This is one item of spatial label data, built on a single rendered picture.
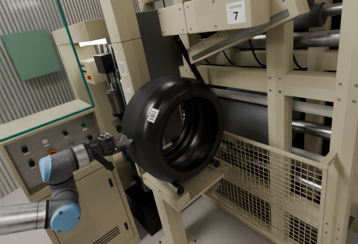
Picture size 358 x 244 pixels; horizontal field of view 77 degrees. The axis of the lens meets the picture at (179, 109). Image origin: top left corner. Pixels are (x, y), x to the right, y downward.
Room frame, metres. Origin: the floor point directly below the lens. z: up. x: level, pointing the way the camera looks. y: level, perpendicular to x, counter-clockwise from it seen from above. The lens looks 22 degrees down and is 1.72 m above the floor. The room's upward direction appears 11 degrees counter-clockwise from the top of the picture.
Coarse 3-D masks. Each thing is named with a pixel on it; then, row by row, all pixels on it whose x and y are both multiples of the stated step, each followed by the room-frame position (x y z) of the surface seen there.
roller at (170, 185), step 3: (159, 180) 1.06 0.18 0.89; (165, 183) 1.01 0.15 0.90; (168, 183) 0.99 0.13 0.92; (171, 183) 0.98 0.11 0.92; (174, 183) 0.98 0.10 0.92; (177, 183) 0.98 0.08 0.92; (168, 186) 0.99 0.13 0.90; (171, 186) 0.97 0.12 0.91; (174, 186) 0.96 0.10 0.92; (177, 186) 0.95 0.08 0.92; (180, 186) 0.94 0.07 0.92; (174, 189) 0.95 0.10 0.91; (177, 189) 0.93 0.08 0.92; (180, 189) 0.93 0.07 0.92; (183, 189) 0.94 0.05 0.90; (177, 192) 0.92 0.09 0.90; (180, 192) 0.93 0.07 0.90; (183, 192) 0.94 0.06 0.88
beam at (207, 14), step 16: (208, 0) 1.08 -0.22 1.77; (224, 0) 1.01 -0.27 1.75; (240, 0) 0.95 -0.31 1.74; (256, 0) 0.94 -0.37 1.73; (272, 0) 1.00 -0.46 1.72; (160, 16) 1.39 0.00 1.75; (176, 16) 1.27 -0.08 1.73; (192, 16) 1.18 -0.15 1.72; (208, 16) 1.09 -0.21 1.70; (224, 16) 1.02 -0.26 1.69; (256, 16) 0.93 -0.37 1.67; (176, 32) 1.29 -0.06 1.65; (192, 32) 1.19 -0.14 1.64
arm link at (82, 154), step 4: (80, 144) 0.84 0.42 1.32; (72, 148) 0.81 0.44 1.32; (76, 148) 0.80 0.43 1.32; (80, 148) 0.81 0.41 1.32; (84, 148) 0.81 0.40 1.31; (76, 152) 0.78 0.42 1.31; (80, 152) 0.79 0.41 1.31; (84, 152) 0.79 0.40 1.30; (76, 156) 0.77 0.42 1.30; (80, 156) 0.78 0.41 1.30; (84, 156) 0.78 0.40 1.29; (88, 156) 0.79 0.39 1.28; (80, 160) 0.77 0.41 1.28; (84, 160) 0.78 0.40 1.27; (88, 160) 0.79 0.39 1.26; (80, 164) 0.77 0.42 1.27; (84, 164) 0.78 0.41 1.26; (88, 164) 0.80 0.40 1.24
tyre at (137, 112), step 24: (144, 96) 1.04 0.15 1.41; (168, 96) 0.98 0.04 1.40; (192, 96) 1.03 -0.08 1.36; (216, 96) 1.14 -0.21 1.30; (144, 120) 0.93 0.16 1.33; (192, 120) 1.36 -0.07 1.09; (216, 120) 1.14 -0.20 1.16; (144, 144) 0.89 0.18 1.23; (192, 144) 1.28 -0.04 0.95; (216, 144) 1.10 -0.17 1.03; (144, 168) 0.93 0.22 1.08; (168, 168) 0.91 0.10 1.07; (192, 168) 1.00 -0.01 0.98
